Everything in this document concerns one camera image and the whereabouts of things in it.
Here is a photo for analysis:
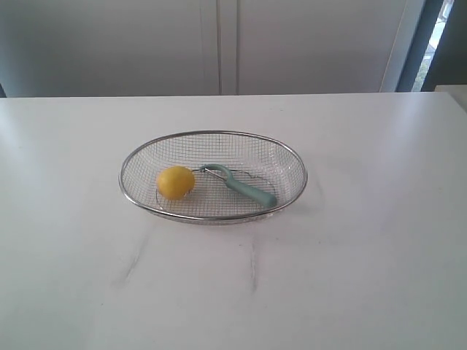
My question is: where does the teal handled peeler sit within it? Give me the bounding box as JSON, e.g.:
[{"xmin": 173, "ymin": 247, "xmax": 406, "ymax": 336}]
[{"xmin": 199, "ymin": 164, "xmax": 277, "ymax": 209}]

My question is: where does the yellow lemon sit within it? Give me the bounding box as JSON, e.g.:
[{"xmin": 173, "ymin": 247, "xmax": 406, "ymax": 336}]
[{"xmin": 156, "ymin": 166, "xmax": 196, "ymax": 201}]

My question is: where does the oval steel mesh basket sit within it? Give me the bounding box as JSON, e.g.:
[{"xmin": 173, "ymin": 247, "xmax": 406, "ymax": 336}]
[{"xmin": 119, "ymin": 130, "xmax": 308, "ymax": 225}]

